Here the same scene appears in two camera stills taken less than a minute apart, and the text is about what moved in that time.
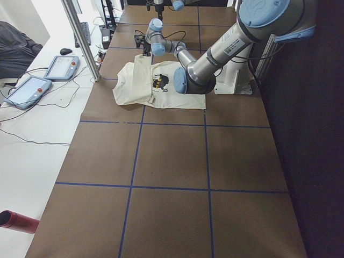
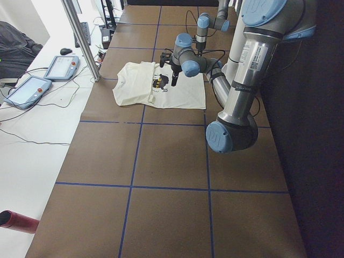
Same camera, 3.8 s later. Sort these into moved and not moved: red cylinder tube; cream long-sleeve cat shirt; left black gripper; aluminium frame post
Moved: left black gripper
Not moved: cream long-sleeve cat shirt; red cylinder tube; aluminium frame post
